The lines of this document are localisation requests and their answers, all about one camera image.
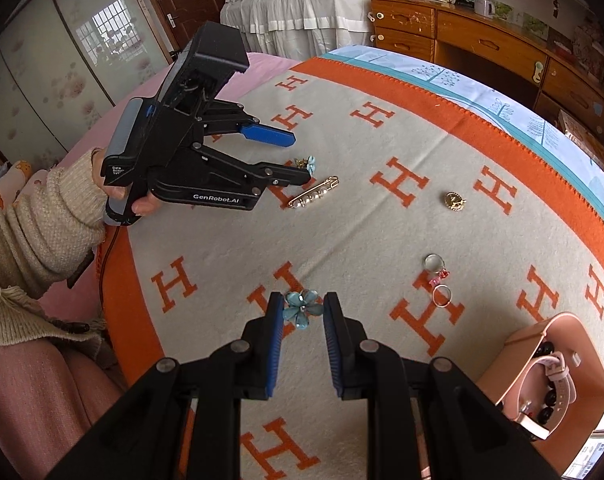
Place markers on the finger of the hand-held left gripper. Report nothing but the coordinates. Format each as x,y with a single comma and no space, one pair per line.
287,176
267,133

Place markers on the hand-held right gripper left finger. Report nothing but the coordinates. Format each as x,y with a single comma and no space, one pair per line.
276,340

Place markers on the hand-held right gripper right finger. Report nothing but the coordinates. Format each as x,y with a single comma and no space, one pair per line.
334,340

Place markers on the small blue flower brooch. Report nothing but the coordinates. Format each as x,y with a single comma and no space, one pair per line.
309,162

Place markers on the large blue flower brooch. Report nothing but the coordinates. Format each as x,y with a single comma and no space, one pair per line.
302,305

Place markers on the pink plastic tray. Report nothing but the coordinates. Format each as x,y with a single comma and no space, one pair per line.
589,360

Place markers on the person's left forearm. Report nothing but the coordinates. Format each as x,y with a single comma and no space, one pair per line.
37,240

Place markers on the person's left hand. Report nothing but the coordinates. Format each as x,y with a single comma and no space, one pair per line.
144,205

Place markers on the gold pearl safety pin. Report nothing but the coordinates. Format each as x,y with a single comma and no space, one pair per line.
314,192

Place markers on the orange patterned blanket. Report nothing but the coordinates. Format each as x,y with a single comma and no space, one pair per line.
357,240

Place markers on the pink bow charm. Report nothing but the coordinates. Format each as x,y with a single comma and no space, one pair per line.
439,278

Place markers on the dark wooden door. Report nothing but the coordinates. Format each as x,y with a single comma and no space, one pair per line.
182,0

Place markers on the frosted sliding door wardrobe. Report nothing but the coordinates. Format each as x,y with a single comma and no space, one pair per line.
57,70

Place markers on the white lace furniture cover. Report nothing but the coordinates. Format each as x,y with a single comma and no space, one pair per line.
302,5

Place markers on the gold round pendant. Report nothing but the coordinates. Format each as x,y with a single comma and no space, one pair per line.
454,201

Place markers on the cartoon printed pillow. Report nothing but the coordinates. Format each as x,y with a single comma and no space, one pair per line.
9,185

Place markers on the light blue printed sheet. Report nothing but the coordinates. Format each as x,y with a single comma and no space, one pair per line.
482,90

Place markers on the wooden desk with drawers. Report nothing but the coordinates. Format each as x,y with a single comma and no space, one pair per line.
482,40

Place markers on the person's pink trousers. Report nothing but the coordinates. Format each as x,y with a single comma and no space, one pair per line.
37,410

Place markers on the white mug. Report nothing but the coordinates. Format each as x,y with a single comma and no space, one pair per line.
483,7

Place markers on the stack of flat boxes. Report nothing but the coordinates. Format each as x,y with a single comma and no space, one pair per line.
587,140

